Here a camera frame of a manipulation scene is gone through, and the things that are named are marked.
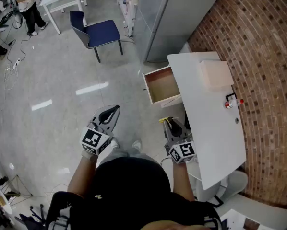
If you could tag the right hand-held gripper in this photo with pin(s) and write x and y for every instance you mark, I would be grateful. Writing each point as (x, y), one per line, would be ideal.
(182, 150)

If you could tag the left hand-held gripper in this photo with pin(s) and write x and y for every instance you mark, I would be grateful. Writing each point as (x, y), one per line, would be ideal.
(93, 138)

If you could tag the yellow black screwdriver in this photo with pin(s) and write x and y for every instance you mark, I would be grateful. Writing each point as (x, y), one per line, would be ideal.
(163, 119)

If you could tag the wooden white drawer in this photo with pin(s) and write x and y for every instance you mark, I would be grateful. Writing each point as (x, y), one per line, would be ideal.
(162, 85)

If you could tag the person's right forearm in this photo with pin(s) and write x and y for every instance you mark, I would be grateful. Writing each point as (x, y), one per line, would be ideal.
(182, 181)

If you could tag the person's left forearm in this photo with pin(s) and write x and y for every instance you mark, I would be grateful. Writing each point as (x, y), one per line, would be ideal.
(80, 178)

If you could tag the black box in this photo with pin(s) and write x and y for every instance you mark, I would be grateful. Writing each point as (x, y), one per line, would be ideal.
(187, 126)

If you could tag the person's left white shoe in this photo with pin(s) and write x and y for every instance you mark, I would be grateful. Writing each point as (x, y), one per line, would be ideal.
(114, 143)

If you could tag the person's white shoe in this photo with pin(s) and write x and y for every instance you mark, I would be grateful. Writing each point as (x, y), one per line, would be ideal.
(114, 143)
(136, 145)

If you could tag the white desk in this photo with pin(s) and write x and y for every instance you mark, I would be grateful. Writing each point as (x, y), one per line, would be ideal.
(213, 133)

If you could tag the person's right white shoe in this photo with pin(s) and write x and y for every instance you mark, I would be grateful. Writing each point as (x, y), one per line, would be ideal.
(136, 145)

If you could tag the person's grey jeans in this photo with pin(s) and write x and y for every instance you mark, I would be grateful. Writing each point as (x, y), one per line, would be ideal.
(120, 153)

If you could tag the grey wristband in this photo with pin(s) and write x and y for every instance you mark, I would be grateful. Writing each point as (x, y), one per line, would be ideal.
(88, 156)

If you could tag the red capped white bottle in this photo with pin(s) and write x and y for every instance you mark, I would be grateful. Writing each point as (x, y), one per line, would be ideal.
(232, 103)

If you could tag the white box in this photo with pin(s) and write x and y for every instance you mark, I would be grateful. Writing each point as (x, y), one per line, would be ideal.
(216, 74)

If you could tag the person's black shirt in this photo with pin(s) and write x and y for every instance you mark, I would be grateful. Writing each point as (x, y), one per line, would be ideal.
(134, 195)

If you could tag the blue chair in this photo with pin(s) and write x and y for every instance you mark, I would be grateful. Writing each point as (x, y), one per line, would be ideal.
(102, 33)

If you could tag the white power strip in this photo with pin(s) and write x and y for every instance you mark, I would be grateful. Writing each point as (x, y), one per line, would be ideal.
(16, 63)

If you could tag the white table with picture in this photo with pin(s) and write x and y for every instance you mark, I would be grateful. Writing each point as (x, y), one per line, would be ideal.
(237, 220)

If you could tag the white shelf rack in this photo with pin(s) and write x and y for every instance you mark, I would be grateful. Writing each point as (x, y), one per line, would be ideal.
(127, 3)

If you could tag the black office chair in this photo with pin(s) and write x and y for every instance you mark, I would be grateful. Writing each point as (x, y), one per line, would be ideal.
(33, 218)

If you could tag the small black frame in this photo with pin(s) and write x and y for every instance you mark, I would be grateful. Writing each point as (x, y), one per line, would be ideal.
(230, 96)

